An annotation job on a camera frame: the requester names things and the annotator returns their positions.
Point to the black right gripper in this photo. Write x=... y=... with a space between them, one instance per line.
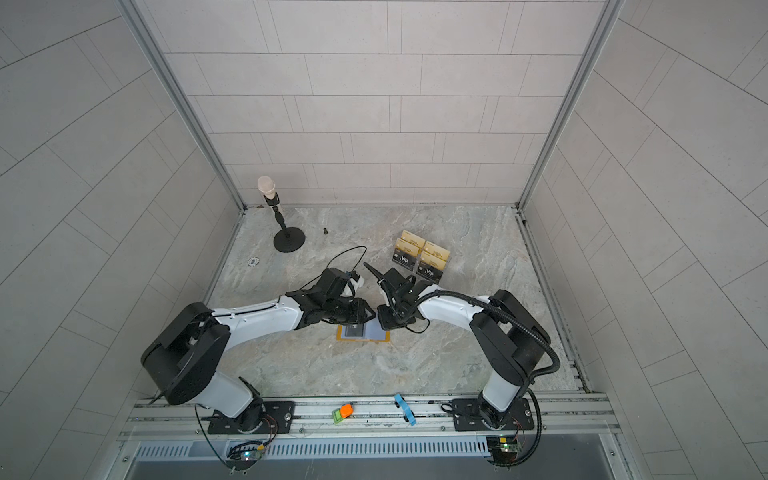
x=386 y=323

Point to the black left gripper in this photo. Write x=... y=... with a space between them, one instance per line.
x=358 y=313

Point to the black VIP card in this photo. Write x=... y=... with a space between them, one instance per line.
x=354 y=331
x=405 y=259
x=429 y=272

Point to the yellow leather card holder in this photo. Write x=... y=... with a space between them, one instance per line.
x=371 y=331

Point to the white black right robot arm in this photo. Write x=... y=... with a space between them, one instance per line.
x=515 y=344

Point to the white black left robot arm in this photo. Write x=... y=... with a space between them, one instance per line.
x=184 y=361

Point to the clear acrylic card display stand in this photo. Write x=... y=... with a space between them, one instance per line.
x=426 y=259

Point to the gold VIP card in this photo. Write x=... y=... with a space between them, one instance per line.
x=412 y=239
x=405 y=246
x=437 y=251
x=432 y=261

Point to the black microphone stand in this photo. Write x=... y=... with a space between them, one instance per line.
x=287 y=239

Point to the green orange connector block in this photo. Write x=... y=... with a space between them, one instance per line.
x=342 y=413

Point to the left green circuit board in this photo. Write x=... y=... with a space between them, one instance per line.
x=242 y=457

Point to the green circuit board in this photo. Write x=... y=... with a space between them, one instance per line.
x=503 y=450
x=242 y=457

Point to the right green circuit board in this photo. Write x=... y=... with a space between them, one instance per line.
x=503 y=450

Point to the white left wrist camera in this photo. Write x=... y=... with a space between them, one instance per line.
x=356 y=281

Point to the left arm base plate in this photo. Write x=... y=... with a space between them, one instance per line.
x=266 y=418

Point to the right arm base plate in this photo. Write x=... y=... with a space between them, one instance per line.
x=475 y=414

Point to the aluminium front rail frame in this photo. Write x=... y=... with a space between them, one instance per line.
x=408 y=426

